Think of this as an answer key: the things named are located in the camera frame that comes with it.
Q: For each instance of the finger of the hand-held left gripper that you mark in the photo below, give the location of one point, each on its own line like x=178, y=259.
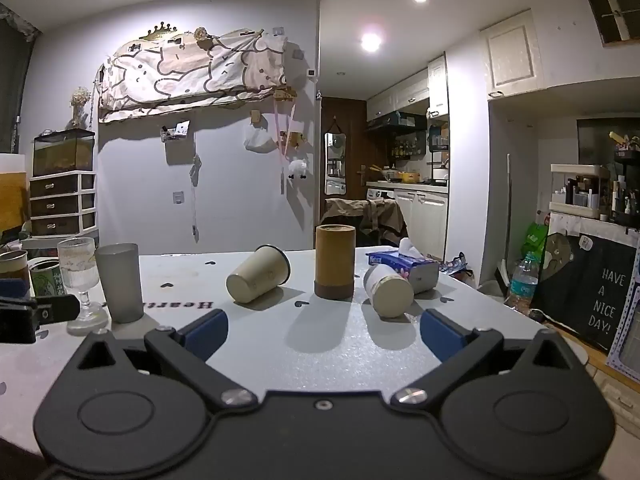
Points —
x=12, y=290
x=50, y=310

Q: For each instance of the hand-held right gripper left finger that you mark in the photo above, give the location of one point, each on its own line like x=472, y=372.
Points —
x=207, y=332

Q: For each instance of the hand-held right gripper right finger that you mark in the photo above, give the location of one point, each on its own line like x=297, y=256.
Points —
x=442, y=332

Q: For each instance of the beige cup with white sleeve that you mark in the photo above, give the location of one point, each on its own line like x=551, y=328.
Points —
x=387, y=290

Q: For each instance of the beige cup with dark rim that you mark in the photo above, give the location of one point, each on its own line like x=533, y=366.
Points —
x=255, y=275

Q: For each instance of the grey frosted cup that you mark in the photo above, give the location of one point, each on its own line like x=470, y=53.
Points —
x=121, y=285

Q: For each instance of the brown metal can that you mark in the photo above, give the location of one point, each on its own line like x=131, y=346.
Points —
x=12, y=265

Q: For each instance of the green printed can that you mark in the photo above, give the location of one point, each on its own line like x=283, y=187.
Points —
x=47, y=277

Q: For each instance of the ribbed stemmed glass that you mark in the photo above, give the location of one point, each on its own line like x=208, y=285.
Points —
x=77, y=270

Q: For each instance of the blue tissue box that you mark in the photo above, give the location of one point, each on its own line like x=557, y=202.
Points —
x=400, y=262

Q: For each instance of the clear plastic water bottle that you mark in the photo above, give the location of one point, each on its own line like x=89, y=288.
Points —
x=522, y=285

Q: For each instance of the white drawer cabinet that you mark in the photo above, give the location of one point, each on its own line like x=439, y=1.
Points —
x=60, y=205

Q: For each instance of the white kitchen base cabinet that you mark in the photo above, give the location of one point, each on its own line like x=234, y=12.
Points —
x=422, y=220

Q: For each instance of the brown cylindrical canister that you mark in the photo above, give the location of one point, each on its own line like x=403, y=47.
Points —
x=335, y=260

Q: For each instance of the green bag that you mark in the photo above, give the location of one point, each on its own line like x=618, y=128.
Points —
x=536, y=240

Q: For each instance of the chair draped with brown cloth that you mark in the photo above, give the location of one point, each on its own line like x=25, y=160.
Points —
x=365, y=217

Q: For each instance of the glass aquarium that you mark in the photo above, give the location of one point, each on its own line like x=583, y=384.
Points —
x=62, y=152

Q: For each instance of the black lettered cloth panel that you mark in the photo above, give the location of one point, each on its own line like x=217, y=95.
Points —
x=585, y=285

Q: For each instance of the white plush toy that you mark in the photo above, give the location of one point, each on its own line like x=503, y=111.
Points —
x=298, y=168

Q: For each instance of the white desktop organiser shelf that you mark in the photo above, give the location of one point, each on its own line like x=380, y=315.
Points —
x=580, y=192

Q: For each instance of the dried flower bouquet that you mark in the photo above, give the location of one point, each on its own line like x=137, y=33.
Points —
x=80, y=105

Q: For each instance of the white plastic bag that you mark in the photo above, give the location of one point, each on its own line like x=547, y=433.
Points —
x=259, y=139

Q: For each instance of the white upper cabinet door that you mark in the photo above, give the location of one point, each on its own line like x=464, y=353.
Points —
x=510, y=55

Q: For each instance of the gold crown ornament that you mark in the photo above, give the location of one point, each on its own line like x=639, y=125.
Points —
x=156, y=32

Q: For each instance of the wall mirror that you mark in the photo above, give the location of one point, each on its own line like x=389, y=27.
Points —
x=336, y=165

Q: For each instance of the white kitchen wall cabinets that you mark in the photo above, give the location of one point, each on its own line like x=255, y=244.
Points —
x=400, y=92

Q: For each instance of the printed cloth wall hanging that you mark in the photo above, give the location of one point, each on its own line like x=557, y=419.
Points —
x=190, y=72

